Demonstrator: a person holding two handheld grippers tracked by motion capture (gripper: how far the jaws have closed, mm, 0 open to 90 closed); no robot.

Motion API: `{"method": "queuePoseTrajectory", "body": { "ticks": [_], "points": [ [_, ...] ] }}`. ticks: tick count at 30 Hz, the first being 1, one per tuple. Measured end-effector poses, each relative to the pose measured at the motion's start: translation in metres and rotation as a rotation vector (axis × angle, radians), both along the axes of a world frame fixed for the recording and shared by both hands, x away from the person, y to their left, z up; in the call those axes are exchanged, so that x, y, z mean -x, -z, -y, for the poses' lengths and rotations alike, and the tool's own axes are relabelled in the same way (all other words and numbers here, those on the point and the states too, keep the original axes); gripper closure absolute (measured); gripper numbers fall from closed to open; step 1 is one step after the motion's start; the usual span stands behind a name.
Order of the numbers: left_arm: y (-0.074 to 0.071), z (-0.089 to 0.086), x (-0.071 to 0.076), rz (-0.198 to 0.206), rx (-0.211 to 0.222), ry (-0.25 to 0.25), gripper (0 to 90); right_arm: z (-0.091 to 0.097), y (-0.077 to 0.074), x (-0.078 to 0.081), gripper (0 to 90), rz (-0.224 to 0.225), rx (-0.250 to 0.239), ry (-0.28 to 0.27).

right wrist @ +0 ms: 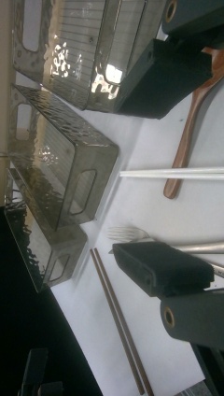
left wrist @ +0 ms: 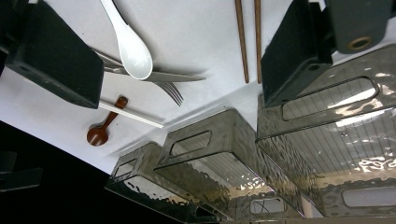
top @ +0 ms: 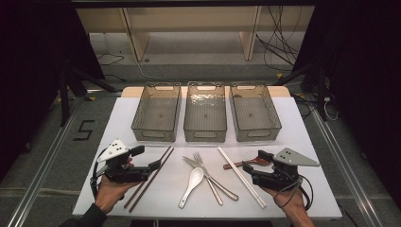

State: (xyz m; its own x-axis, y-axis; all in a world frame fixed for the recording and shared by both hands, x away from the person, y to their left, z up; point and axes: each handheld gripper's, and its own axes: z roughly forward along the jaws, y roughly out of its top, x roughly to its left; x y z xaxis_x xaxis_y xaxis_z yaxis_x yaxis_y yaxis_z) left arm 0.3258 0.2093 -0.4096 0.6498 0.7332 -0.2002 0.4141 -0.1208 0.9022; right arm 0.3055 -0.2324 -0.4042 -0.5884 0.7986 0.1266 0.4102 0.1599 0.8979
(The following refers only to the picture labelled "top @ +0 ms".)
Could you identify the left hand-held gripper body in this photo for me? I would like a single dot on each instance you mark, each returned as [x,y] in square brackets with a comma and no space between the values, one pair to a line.
[121,171]

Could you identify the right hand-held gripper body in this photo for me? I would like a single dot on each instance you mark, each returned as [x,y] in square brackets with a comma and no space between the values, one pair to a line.
[283,176]

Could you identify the brown wooden spoon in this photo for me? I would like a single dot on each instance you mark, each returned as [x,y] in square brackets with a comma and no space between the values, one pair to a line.
[257,162]

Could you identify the steel table knife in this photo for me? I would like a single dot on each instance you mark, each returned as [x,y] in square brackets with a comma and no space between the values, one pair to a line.
[228,192]

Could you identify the smoky clear plastic bin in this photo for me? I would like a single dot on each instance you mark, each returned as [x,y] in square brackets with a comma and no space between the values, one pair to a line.
[253,113]
[156,113]
[205,110]

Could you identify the steel fork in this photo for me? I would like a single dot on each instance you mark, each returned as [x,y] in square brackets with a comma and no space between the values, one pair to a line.
[216,194]

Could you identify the white ceramic spoon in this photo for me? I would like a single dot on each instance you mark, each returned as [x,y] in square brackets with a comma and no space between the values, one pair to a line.
[196,176]

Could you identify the person's left hand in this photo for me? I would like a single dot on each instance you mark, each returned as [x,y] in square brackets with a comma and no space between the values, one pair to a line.
[110,194]

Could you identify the person's right hand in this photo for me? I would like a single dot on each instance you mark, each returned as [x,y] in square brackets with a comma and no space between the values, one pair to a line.
[293,201]

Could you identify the black metal stand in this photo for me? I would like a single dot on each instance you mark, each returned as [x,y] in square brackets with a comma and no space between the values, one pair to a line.
[64,101]
[321,94]

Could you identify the black curtain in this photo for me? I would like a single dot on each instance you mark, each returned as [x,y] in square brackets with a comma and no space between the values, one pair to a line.
[362,63]
[31,63]

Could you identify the light wooden desk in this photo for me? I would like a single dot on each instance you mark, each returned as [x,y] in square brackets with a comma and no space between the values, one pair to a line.
[189,19]

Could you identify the short aluminium floor rail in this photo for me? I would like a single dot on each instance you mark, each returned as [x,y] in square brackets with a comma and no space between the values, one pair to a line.
[104,92]

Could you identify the long aluminium floor rail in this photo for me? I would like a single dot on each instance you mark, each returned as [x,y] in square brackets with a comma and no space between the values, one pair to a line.
[359,189]
[38,184]

